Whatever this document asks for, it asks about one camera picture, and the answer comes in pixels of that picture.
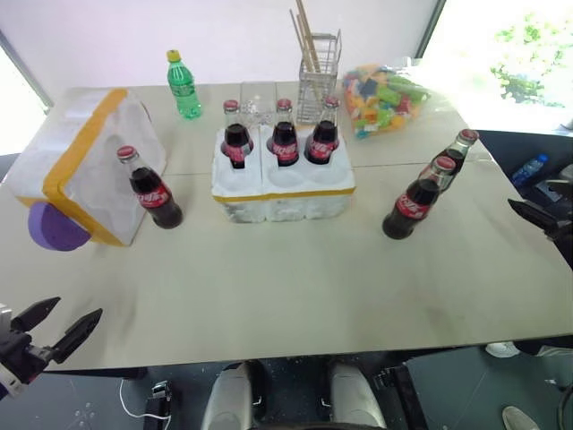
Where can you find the wooden stick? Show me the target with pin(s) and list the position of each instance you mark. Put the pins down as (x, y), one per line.
(308, 33)
(300, 40)

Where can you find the black table frame leg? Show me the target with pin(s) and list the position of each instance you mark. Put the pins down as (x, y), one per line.
(400, 394)

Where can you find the clear bag of colourful blocks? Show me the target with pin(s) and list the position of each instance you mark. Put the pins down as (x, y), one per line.
(385, 100)

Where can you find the black floor stand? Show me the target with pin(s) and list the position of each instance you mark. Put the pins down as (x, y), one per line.
(159, 405)

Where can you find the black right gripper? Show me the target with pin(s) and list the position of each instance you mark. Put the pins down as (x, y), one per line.
(565, 233)

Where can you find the white shoe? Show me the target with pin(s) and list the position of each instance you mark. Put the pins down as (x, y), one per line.
(502, 349)

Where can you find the purple disc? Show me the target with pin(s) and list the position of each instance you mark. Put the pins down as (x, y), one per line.
(51, 228)

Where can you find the glass cola bottle red cap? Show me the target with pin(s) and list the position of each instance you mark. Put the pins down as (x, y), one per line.
(323, 141)
(236, 141)
(456, 150)
(154, 199)
(284, 141)
(409, 206)

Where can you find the green tree foliage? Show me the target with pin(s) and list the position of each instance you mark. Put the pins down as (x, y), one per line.
(526, 58)

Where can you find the green soda bottle yellow cap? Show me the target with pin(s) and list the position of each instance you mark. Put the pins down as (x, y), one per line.
(184, 92)

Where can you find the dark window frame bar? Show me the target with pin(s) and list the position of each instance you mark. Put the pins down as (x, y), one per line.
(22, 67)
(430, 27)

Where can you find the silver robot right leg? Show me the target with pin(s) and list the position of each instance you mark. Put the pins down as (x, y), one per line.
(356, 396)

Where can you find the silver robot left leg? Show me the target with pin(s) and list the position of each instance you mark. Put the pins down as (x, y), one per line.
(226, 398)

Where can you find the clear glass cup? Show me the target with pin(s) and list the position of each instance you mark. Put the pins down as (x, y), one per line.
(256, 112)

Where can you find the grey shoe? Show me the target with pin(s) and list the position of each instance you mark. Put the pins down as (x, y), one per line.
(519, 420)

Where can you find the white foam box yellow tape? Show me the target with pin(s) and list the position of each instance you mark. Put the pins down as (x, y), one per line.
(96, 148)

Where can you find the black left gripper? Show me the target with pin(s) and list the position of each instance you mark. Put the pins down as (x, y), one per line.
(24, 354)

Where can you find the blue water bottle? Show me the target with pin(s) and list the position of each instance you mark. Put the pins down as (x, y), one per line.
(530, 169)

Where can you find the silver robot leg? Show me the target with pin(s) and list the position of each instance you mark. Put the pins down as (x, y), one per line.
(356, 396)
(226, 398)

